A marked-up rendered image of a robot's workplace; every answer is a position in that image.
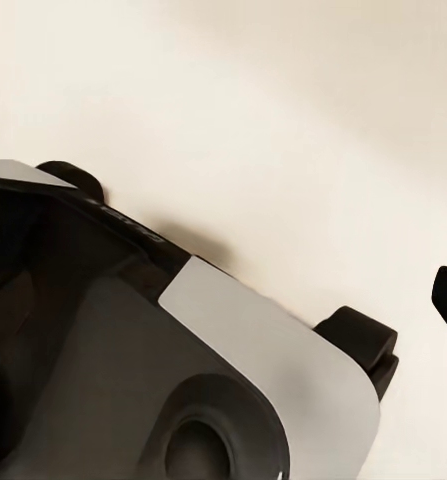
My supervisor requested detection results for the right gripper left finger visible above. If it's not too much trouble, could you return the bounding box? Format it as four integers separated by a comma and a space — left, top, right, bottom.
0, 266, 35, 360

